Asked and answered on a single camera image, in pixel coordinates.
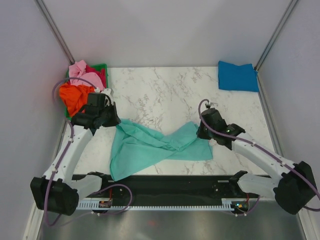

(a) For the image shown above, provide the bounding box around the crimson t shirt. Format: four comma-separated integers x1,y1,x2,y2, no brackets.
85,65,107,87

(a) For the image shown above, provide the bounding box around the aluminium frame rail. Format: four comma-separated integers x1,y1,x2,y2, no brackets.
34,178,309,201

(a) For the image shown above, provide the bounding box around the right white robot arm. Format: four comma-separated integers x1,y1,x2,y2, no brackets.
197,108,320,215

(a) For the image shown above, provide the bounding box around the white slotted cable duct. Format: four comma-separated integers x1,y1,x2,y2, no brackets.
76,198,248,211

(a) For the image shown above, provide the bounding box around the pink t shirt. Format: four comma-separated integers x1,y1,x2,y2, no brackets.
68,60,105,90

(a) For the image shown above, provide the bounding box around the folded blue t shirt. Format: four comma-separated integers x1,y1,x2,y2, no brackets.
217,61,259,93

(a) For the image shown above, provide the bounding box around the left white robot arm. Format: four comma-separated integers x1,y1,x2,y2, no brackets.
30,88,121,216

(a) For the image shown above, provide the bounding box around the orange t shirt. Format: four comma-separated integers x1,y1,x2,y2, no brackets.
59,83,95,117

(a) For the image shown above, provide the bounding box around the green plastic bin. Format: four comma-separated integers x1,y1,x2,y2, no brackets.
59,60,108,119

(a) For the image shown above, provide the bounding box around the teal t shirt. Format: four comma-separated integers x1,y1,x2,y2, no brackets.
109,119,213,181

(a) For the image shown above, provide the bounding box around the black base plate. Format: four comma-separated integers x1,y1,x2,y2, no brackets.
74,174,251,207

